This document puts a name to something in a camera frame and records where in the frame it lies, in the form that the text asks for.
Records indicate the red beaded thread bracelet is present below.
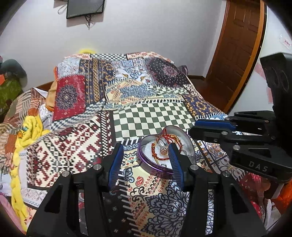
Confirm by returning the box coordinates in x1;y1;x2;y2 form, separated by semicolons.
150;134;184;164

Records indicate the purple heart-shaped tin box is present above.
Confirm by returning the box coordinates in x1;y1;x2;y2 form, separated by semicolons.
138;125;196;179

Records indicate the colourful patchwork bedspread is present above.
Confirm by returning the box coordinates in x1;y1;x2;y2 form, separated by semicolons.
21;51;272;237

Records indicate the yellow braided cloth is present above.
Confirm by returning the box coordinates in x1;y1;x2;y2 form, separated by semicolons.
10;115;49;232

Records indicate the striped patterned blanket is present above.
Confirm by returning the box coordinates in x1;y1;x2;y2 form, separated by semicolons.
1;88;45;166

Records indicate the brown wooden door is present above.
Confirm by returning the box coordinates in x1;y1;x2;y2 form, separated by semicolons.
206;1;265;113

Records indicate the green patterned bag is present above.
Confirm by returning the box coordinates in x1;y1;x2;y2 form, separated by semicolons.
0;77;23;116

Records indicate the wall-mounted black monitor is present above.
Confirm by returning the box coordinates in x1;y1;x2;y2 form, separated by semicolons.
66;0;105;19

